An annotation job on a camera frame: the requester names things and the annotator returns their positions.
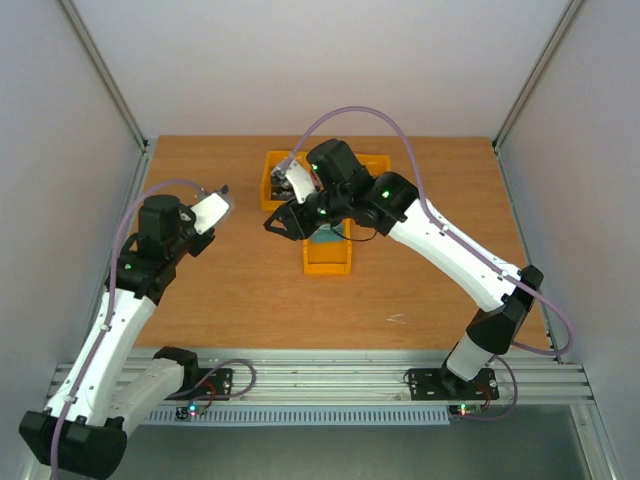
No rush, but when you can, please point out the grey slotted cable duct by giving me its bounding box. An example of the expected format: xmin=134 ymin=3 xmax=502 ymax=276
xmin=143 ymin=405 xmax=450 ymax=427

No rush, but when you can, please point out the left controller board with LEDs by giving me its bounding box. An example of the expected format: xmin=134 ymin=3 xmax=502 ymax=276
xmin=175 ymin=404 xmax=207 ymax=421

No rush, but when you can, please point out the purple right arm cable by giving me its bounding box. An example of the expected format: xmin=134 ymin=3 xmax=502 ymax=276
xmin=279 ymin=104 xmax=576 ymax=424

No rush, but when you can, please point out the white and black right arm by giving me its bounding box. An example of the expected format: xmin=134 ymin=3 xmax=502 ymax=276
xmin=264 ymin=139 xmax=543 ymax=399

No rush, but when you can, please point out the teal credit card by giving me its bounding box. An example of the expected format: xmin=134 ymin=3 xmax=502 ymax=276
xmin=311 ymin=223 xmax=344 ymax=244

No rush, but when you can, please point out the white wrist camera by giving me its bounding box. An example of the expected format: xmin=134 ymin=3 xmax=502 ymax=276
xmin=271 ymin=160 xmax=317 ymax=204
xmin=191 ymin=193 xmax=232 ymax=235

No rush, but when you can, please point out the orange bin front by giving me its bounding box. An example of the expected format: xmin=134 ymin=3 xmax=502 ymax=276
xmin=303 ymin=219 xmax=353 ymax=276

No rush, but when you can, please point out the aluminium rail frame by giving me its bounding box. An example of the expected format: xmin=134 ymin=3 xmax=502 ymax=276
xmin=196 ymin=348 xmax=595 ymax=406

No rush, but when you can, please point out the orange bin back left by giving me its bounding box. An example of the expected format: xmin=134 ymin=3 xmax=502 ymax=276
xmin=260 ymin=150 xmax=289 ymax=212

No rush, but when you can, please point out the right controller board with LEDs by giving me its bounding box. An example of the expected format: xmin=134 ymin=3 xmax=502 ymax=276
xmin=448 ymin=403 xmax=484 ymax=418

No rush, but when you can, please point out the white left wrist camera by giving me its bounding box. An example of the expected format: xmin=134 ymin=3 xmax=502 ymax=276
xmin=191 ymin=193 xmax=232 ymax=235

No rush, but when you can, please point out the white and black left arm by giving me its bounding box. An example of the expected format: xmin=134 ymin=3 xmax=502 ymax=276
xmin=19 ymin=193 xmax=230 ymax=479

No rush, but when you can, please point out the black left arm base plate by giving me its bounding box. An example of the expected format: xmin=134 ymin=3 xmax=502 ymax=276
xmin=168 ymin=368 xmax=233 ymax=401

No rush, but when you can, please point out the controller board with leds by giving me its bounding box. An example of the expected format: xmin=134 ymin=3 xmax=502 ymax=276
xmin=448 ymin=403 xmax=484 ymax=418
xmin=175 ymin=404 xmax=207 ymax=421

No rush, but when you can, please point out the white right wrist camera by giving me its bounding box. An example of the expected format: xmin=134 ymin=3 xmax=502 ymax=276
xmin=271 ymin=160 xmax=317 ymax=204

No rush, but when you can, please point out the black credit card in bin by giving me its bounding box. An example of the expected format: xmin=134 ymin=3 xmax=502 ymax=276
xmin=270 ymin=170 xmax=295 ymax=201

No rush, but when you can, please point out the blue card holder wallet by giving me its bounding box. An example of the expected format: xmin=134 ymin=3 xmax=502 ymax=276
xmin=217 ymin=184 xmax=236 ymax=222

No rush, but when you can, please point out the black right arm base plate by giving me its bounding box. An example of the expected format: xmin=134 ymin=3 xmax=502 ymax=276
xmin=403 ymin=367 xmax=500 ymax=401

